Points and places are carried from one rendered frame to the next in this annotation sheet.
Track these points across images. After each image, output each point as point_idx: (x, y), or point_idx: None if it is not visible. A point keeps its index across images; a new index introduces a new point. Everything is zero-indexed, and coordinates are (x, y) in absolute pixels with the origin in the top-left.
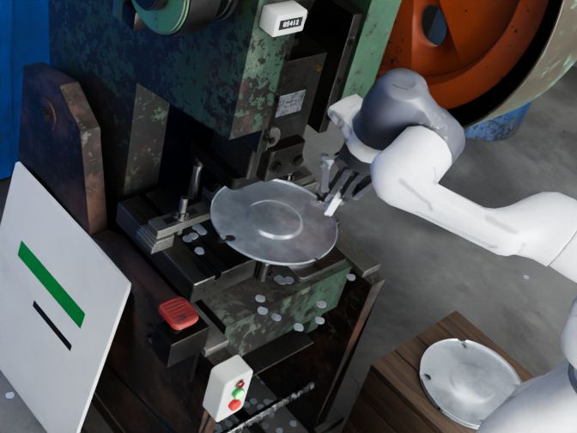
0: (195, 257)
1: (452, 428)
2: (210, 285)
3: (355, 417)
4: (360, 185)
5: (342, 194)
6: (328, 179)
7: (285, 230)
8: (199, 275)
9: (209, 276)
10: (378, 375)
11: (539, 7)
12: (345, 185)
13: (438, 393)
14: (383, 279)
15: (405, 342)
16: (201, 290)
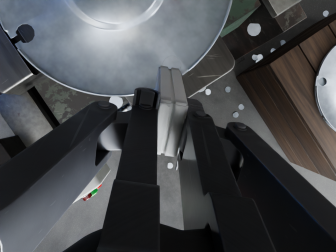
0: (3, 35)
1: (328, 137)
2: (36, 78)
3: (249, 78)
4: (248, 176)
5: (180, 140)
6: (61, 214)
7: (128, 8)
8: (9, 74)
9: (24, 75)
10: (273, 74)
11: None
12: (187, 140)
13: (328, 101)
14: (303, 19)
15: (313, 34)
16: (23, 87)
